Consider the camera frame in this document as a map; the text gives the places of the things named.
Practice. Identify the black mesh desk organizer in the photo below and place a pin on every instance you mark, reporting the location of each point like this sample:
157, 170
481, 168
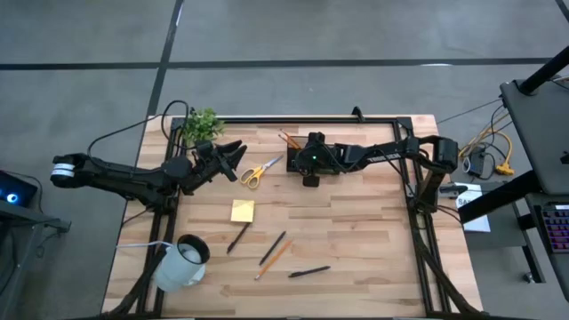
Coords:
335, 171

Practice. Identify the backlit computer keyboard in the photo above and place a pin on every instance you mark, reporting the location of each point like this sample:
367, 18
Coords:
555, 229

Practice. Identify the grey metal stand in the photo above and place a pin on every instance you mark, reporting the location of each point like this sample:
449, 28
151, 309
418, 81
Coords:
44, 221

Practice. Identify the dark grey desk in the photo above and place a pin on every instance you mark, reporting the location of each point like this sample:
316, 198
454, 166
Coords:
542, 133

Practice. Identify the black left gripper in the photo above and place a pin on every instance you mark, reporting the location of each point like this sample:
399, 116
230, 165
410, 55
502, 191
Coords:
206, 164

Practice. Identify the black pen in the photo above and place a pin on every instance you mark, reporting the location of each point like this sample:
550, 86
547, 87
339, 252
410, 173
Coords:
309, 271
238, 238
272, 248

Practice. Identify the green plant in white pot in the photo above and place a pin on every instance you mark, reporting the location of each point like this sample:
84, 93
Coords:
201, 126

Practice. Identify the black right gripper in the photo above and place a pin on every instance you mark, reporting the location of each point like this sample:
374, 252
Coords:
320, 160

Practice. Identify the black power adapter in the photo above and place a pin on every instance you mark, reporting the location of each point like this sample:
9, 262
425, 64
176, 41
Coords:
478, 162

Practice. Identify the white printed paper sheet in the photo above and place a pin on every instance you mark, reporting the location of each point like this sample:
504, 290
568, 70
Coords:
478, 224

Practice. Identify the black gantry pole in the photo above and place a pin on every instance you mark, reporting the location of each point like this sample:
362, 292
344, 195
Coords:
544, 71

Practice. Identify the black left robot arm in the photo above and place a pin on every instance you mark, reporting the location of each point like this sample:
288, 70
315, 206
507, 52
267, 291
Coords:
111, 178

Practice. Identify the yellow sticky note pad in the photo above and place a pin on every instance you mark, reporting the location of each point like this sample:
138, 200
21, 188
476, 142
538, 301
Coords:
242, 211

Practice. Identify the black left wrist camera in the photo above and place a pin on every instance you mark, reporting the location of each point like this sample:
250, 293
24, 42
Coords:
204, 147

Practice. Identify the orange pencil with red eraser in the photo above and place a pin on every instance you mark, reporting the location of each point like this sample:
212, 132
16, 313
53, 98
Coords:
274, 259
289, 137
286, 140

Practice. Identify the black computer with blue light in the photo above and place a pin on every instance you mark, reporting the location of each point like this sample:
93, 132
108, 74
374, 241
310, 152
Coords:
18, 189

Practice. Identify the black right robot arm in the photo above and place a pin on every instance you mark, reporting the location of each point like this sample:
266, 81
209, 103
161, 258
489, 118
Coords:
382, 153

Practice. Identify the white mug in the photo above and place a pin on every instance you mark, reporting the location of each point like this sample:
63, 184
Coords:
178, 271

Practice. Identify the black aluminium table frame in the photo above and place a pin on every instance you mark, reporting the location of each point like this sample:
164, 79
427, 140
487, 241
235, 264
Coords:
249, 120

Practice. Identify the black frame clamp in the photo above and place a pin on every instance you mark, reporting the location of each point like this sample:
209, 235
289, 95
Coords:
357, 113

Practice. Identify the black and grey bracket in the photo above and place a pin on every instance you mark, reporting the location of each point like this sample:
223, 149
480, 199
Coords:
451, 191

